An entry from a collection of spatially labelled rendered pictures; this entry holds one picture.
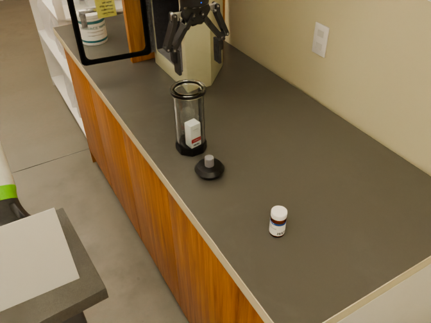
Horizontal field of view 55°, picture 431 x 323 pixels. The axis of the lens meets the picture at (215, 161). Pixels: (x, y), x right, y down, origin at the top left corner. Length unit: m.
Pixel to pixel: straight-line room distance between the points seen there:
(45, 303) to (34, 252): 0.14
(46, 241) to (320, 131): 0.96
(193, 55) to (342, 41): 0.55
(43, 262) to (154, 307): 1.17
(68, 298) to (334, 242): 0.66
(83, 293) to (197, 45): 1.00
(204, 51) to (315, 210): 0.79
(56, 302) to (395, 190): 0.96
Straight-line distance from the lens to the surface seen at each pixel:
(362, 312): 1.11
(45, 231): 0.94
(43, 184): 2.88
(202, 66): 1.69
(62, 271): 1.04
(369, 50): 1.49
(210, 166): 1.25
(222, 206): 1.18
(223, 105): 1.61
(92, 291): 1.05
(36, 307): 1.07
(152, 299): 2.14
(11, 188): 1.02
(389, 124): 1.50
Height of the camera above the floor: 1.78
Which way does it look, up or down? 39 degrees down
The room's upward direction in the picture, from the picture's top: 1 degrees counter-clockwise
